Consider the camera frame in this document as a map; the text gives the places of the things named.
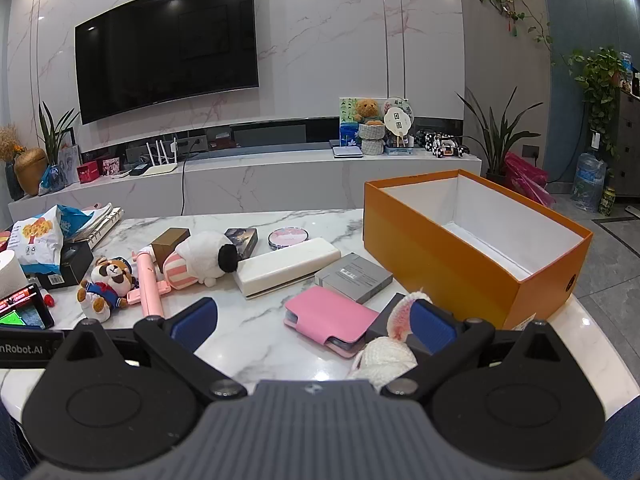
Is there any blue white snack bag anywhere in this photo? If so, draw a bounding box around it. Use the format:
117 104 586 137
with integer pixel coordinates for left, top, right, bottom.
10 204 94 277

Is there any person's blue jeans leg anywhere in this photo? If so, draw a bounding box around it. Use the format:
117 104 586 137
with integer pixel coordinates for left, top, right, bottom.
599 404 640 480
0 401 37 480

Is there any white long case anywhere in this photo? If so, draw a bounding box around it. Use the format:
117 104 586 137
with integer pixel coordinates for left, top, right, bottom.
234 238 342 300

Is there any white round hand fan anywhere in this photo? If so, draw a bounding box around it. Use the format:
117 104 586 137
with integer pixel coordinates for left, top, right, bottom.
383 98 416 149

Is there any tall potted plant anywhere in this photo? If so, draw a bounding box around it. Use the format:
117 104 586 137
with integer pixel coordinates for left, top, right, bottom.
454 86 544 184

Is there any white sheep plush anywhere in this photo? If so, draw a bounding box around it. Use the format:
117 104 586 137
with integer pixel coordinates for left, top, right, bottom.
162 231 241 289

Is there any large water bottle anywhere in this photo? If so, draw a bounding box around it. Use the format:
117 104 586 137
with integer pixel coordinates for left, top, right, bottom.
571 152 607 213

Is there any dark grey flat case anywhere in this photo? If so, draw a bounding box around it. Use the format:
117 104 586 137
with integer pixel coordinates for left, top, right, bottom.
367 292 416 341

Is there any brown teddy bear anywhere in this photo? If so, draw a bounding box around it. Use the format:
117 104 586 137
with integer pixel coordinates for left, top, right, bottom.
353 98 385 126

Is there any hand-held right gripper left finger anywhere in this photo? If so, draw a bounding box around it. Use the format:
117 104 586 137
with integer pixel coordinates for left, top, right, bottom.
50 297 248 403

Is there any gold round vase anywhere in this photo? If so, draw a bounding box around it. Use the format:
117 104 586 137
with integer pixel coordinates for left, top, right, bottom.
13 147 49 197

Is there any grey flat box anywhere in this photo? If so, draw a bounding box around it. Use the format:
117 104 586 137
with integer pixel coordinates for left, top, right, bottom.
314 253 395 305

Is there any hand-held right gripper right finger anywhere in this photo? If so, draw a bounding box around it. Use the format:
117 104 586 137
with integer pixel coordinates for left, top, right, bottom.
381 302 573 403

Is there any round pink tin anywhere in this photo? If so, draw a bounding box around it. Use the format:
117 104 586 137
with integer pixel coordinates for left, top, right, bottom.
268 226 309 250

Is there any red folded umbrella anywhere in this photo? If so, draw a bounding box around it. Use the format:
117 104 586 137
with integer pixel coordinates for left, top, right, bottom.
503 152 557 209

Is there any pink selfie stick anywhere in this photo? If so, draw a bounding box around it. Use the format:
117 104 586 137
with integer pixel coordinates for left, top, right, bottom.
127 247 174 319

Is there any white crochet bunny plush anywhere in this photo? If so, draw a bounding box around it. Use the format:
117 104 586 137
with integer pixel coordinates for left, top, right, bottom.
347 289 436 380

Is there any black wall television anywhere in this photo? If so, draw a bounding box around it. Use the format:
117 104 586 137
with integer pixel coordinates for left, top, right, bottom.
74 0 260 125

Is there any black power cable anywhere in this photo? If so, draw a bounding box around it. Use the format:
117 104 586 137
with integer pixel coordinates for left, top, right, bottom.
179 141 211 217

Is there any black flat box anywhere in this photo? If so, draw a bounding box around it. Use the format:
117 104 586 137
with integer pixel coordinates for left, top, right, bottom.
24 241 95 289

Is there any green plant in blue vase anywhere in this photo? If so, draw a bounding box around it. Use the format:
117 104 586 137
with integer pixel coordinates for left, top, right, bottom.
37 101 81 194

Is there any raccoon plush toy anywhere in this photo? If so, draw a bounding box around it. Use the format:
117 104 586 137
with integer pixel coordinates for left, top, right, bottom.
76 256 139 322

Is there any red gift box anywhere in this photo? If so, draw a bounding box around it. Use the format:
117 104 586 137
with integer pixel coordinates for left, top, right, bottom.
77 161 104 185

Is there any white paper roll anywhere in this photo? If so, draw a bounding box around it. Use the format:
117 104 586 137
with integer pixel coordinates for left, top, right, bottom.
0 249 29 302

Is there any black white checkered toy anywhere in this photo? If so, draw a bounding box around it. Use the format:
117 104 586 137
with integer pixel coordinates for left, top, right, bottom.
417 130 471 160

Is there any orange cardboard box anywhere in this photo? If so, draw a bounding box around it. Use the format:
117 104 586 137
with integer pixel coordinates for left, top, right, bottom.
363 170 594 331

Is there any white router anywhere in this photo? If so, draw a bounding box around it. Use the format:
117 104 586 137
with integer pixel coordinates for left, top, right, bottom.
137 139 180 176

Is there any dried flower bunch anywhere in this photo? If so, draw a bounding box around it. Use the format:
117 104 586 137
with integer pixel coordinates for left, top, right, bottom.
0 124 27 163

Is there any gold brown box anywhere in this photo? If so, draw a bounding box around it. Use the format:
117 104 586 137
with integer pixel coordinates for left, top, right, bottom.
150 228 191 267

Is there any white marble television console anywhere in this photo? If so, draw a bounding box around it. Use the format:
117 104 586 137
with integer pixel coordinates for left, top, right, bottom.
7 146 484 222

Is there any smartphone with lit screen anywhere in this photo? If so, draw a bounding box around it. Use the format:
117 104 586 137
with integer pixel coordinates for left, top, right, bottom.
0 283 55 331

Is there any grey drawer cabinet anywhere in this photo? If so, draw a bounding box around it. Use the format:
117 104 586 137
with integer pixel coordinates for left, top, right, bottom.
612 89 640 199

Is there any leafy plant on cabinet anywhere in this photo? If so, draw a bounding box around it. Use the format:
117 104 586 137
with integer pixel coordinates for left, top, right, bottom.
567 47 626 157

